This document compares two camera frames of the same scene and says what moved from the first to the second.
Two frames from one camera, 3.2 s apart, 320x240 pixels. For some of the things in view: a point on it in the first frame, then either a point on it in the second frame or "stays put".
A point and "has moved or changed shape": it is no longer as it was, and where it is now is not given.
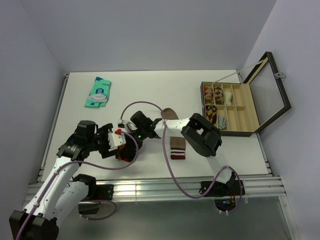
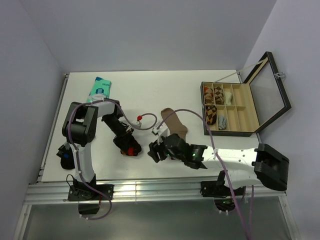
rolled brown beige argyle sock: [219, 95] stays put
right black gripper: [132, 132] -> [154, 148]
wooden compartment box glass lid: [240, 109] stays put
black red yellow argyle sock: [127, 152] has moved or changed shape
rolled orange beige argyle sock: [209, 95] stays put
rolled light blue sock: [222, 122] stays put
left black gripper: [103, 131] -> [128, 130]
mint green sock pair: [99, 94] stays put
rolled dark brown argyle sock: [211, 111] stays put
